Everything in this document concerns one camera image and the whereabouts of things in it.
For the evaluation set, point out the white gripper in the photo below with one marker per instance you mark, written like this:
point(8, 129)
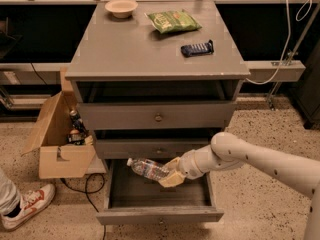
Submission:
point(187, 166)

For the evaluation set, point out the clear plastic water bottle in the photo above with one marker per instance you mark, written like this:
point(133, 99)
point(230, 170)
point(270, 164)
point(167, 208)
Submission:
point(148, 168)

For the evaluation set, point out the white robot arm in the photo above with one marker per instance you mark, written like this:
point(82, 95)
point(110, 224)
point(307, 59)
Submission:
point(227, 151)

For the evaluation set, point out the grey middle drawer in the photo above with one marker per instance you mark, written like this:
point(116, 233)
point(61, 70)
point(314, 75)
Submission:
point(147, 148)

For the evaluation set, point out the grey open bottom drawer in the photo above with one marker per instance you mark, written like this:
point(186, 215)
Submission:
point(132, 199)

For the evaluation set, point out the grey wooden drawer cabinet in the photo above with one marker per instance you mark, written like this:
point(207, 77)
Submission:
point(129, 61)

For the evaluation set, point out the grey top drawer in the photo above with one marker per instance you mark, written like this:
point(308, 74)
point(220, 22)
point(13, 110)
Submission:
point(138, 116)

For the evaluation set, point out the dark can in box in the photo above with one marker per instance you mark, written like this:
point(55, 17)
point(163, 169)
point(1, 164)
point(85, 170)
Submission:
point(77, 121)

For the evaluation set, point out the brown cardboard box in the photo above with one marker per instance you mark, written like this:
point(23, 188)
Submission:
point(57, 157)

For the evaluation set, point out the white and red sneaker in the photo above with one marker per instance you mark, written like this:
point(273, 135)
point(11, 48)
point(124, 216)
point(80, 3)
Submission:
point(29, 205)

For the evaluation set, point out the green chip bag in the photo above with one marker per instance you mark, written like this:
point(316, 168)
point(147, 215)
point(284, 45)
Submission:
point(173, 21)

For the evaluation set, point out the light trouser leg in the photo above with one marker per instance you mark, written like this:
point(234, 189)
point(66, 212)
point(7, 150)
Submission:
point(9, 197)

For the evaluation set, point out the beige shallow bowl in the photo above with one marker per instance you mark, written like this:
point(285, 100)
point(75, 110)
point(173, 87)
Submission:
point(121, 9)

